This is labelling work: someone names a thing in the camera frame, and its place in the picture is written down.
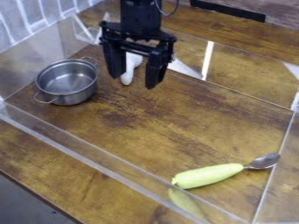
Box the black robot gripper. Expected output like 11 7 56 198
100 21 176 89

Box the white plush mushroom red cap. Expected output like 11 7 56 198
120 52 143 86

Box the silver metal pot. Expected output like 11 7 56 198
34 57 99 106

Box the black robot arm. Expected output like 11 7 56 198
99 0 176 89

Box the black bar on back table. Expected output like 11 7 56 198
190 0 267 23

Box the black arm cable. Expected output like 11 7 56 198
154 0 182 18

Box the green handled metal spoon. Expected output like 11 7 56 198
172 153 280 189

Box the clear acrylic enclosure wall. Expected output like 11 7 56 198
0 0 299 224

